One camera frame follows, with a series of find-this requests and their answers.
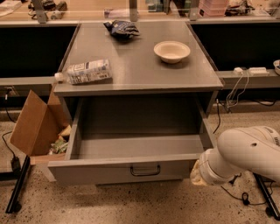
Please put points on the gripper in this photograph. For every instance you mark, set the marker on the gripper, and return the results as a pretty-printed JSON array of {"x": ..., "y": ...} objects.
[{"x": 207, "y": 169}]

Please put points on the grey top drawer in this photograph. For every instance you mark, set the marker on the grey top drawer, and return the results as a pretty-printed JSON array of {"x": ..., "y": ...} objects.
[{"x": 134, "y": 138}]

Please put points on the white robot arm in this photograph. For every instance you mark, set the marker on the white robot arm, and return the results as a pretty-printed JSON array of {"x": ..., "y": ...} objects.
[{"x": 255, "y": 149}]

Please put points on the grey drawer cabinet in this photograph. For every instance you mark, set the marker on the grey drawer cabinet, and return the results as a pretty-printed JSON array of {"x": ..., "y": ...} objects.
[{"x": 136, "y": 69}]

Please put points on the white power strip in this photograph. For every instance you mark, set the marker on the white power strip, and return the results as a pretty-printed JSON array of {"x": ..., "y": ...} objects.
[{"x": 253, "y": 71}]

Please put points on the white bowl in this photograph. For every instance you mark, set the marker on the white bowl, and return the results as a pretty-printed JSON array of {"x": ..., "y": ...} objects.
[{"x": 171, "y": 52}]

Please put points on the white milk carton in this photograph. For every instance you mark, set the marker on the white milk carton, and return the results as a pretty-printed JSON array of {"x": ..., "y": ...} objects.
[{"x": 86, "y": 72}]

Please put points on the brown cardboard box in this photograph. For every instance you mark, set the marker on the brown cardboard box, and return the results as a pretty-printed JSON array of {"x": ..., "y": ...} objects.
[{"x": 38, "y": 126}]

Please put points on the blue chip bag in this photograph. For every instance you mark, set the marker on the blue chip bag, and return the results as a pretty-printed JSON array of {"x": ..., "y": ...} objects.
[{"x": 121, "y": 29}]

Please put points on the pink storage bin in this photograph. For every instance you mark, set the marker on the pink storage bin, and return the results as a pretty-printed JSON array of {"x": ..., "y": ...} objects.
[{"x": 212, "y": 8}]

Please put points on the black left power brick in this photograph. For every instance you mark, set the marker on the black left power brick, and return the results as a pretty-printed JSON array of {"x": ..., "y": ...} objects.
[{"x": 15, "y": 164}]

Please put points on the black right floor rail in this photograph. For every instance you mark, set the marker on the black right floor rail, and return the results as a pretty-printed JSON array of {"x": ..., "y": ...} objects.
[{"x": 271, "y": 209}]

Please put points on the black floor rail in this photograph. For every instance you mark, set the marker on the black floor rail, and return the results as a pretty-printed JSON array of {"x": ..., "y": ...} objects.
[
  {"x": 271, "y": 209},
  {"x": 14, "y": 205}
]

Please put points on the black left floor rail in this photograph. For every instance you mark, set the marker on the black left floor rail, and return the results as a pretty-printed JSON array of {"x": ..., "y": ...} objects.
[{"x": 14, "y": 205}]

